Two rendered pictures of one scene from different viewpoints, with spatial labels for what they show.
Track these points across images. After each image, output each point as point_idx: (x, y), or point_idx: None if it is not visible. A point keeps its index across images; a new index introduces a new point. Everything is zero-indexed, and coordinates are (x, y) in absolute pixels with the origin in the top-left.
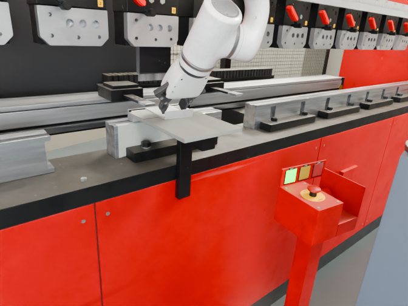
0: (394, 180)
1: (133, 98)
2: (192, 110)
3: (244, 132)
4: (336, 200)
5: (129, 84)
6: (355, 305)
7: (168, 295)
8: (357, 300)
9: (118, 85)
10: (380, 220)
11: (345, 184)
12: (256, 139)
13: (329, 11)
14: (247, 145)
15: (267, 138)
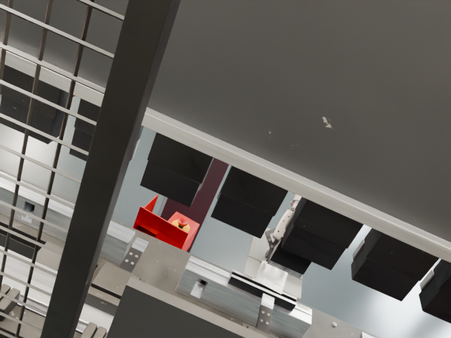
0: (225, 173)
1: (268, 320)
2: (266, 251)
3: (145, 259)
4: (177, 214)
5: (258, 332)
6: (194, 239)
7: None
8: (196, 235)
9: (275, 336)
10: (215, 193)
11: (149, 205)
12: (160, 247)
13: None
14: (184, 251)
15: (147, 239)
